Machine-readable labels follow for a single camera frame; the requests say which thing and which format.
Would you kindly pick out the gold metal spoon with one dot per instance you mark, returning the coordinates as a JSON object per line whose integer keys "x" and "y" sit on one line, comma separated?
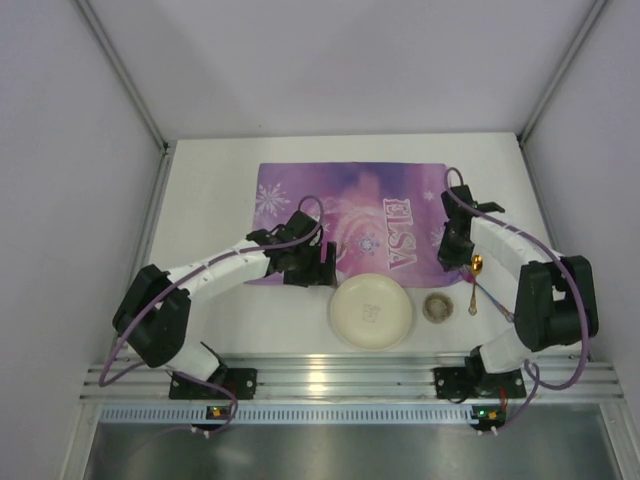
{"x": 475, "y": 269}

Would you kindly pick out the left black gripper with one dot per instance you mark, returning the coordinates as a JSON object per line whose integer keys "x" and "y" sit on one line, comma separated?
{"x": 314, "y": 270}

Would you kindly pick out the left aluminium corner post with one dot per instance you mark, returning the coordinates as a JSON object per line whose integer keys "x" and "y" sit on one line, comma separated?
{"x": 118, "y": 67}

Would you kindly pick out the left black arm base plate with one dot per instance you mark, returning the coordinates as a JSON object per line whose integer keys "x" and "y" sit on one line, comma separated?
{"x": 241, "y": 382}

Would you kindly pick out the purple Elsa cloth placemat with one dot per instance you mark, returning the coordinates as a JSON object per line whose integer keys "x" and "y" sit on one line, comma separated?
{"x": 384, "y": 218}

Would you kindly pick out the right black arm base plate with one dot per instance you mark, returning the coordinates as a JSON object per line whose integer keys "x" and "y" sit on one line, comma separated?
{"x": 457, "y": 384}

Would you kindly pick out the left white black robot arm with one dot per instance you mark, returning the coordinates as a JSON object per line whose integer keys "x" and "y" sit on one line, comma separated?
{"x": 154, "y": 317}

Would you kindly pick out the aluminium mounting rail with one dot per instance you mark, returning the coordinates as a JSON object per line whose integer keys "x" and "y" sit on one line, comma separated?
{"x": 335, "y": 378}

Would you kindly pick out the iridescent metal fork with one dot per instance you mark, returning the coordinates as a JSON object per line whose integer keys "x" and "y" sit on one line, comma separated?
{"x": 507, "y": 314}

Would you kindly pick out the right aluminium corner post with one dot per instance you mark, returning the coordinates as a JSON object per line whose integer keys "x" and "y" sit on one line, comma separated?
{"x": 560, "y": 72}

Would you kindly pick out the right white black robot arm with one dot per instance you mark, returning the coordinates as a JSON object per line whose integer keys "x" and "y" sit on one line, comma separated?
{"x": 555, "y": 301}

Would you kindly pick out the white slotted cable duct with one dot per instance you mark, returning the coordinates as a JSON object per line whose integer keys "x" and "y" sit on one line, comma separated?
{"x": 299, "y": 414}

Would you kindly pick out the cream round plate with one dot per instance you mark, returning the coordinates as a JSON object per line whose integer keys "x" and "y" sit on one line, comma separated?
{"x": 371, "y": 312}

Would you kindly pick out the small glass cup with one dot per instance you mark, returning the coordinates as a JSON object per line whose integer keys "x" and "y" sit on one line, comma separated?
{"x": 437, "y": 308}

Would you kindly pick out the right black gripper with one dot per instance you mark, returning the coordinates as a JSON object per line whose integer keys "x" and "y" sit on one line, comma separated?
{"x": 451, "y": 252}

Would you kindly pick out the aluminium corner post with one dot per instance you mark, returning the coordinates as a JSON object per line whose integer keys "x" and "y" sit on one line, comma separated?
{"x": 118, "y": 67}
{"x": 560, "y": 72}

